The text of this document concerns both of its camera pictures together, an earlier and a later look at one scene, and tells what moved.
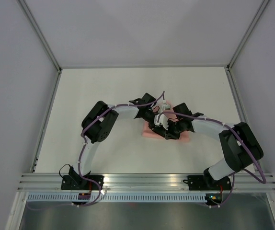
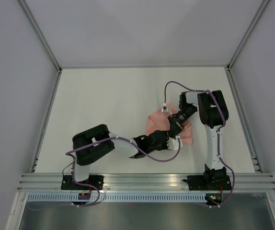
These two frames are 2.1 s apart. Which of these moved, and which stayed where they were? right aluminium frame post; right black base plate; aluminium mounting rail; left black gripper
Moved: left black gripper
Stayed: aluminium mounting rail; right aluminium frame post; right black base plate
